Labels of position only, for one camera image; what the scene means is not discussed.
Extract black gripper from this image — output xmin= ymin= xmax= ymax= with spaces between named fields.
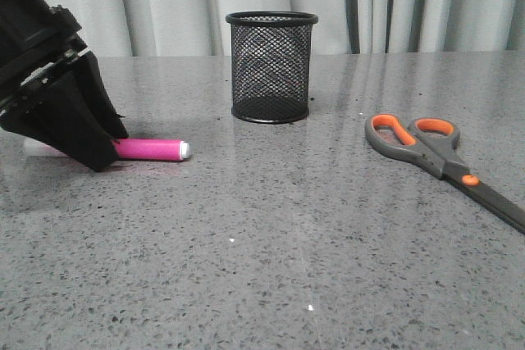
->
xmin=1 ymin=0 xmax=128 ymax=171

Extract pink highlighter pen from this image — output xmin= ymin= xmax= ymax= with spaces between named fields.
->
xmin=24 ymin=138 xmax=194 ymax=162

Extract grey orange scissors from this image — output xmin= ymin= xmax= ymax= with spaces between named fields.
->
xmin=364 ymin=114 xmax=524 ymax=234

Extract black mesh pen cup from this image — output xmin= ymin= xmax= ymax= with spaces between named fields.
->
xmin=226 ymin=11 xmax=318 ymax=124

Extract grey curtain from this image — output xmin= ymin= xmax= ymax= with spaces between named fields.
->
xmin=46 ymin=0 xmax=524 ymax=57

